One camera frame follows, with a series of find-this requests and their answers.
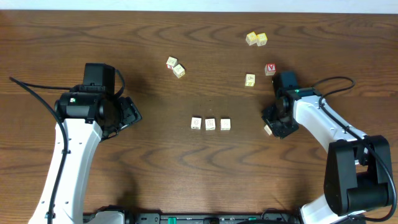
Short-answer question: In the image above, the red-edged spiral block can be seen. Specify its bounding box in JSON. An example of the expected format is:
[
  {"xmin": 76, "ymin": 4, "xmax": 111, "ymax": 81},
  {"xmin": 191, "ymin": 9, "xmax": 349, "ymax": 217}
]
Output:
[{"xmin": 264, "ymin": 125, "xmax": 272, "ymax": 135}]

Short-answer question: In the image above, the green-edged wooden block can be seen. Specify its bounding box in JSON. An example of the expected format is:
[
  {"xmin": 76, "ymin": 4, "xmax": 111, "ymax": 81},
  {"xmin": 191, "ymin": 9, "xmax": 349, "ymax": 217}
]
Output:
[{"xmin": 220, "ymin": 118, "xmax": 231, "ymax": 131}]

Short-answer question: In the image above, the blue-edged wooden block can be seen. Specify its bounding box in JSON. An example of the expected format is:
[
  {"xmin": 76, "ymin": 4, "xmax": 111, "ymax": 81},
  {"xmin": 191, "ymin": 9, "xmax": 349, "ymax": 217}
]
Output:
[{"xmin": 205, "ymin": 118, "xmax": 216, "ymax": 130}]

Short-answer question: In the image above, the green O wooden block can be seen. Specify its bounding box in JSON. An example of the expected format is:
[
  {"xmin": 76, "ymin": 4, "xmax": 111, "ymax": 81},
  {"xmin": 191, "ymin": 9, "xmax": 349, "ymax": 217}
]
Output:
[{"xmin": 191, "ymin": 117, "xmax": 201, "ymax": 129}]

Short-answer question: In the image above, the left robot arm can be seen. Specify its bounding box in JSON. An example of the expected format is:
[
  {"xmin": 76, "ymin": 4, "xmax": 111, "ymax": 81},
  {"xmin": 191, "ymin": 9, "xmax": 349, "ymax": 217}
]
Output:
[{"xmin": 29, "ymin": 63, "xmax": 142, "ymax": 223}]

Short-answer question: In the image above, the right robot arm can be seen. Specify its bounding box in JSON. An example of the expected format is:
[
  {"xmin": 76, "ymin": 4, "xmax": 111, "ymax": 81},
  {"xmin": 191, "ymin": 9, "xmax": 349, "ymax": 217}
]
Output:
[{"xmin": 262, "ymin": 72, "xmax": 397, "ymax": 223}]

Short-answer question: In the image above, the yellow number 8 block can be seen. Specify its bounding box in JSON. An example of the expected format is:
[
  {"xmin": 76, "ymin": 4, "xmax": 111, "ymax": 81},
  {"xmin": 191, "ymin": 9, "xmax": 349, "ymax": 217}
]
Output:
[{"xmin": 245, "ymin": 73, "xmax": 256, "ymax": 86}]

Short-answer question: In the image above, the red letter A block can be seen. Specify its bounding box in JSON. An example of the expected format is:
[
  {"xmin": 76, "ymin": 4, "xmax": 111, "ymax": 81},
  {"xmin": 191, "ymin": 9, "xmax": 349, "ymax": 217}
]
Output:
[{"xmin": 265, "ymin": 63, "xmax": 276, "ymax": 76}]

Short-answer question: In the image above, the red-edged wooden block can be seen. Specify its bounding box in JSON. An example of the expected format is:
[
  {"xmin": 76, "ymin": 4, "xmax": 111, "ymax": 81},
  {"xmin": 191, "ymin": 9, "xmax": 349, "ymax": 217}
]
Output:
[{"xmin": 166, "ymin": 57, "xmax": 178, "ymax": 70}]

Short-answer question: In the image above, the yellow letter G block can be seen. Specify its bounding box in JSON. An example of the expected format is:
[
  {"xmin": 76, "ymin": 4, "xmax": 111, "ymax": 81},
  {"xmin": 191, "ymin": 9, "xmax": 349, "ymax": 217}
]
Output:
[{"xmin": 173, "ymin": 64, "xmax": 186, "ymax": 78}]

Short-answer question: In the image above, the yellow-top block right of pair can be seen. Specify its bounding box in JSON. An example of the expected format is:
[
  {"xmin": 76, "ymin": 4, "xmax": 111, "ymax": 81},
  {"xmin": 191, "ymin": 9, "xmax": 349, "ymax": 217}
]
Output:
[{"xmin": 256, "ymin": 32, "xmax": 268, "ymax": 47}]

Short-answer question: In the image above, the yellow-top block of pair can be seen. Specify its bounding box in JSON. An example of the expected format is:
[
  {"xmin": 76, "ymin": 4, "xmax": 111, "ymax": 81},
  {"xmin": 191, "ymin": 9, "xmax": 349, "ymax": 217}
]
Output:
[
  {"xmin": 256, "ymin": 32, "xmax": 268, "ymax": 47},
  {"xmin": 246, "ymin": 32, "xmax": 257, "ymax": 45}
]

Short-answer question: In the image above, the yellow-top block left of pair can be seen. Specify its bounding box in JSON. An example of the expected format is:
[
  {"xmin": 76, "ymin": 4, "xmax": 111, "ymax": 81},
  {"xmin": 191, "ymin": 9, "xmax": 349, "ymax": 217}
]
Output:
[{"xmin": 246, "ymin": 32, "xmax": 257, "ymax": 45}]

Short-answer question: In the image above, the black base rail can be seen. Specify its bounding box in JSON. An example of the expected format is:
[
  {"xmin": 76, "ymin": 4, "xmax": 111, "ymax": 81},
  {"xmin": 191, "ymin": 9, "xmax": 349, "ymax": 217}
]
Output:
[{"xmin": 83, "ymin": 205, "xmax": 303, "ymax": 224}]

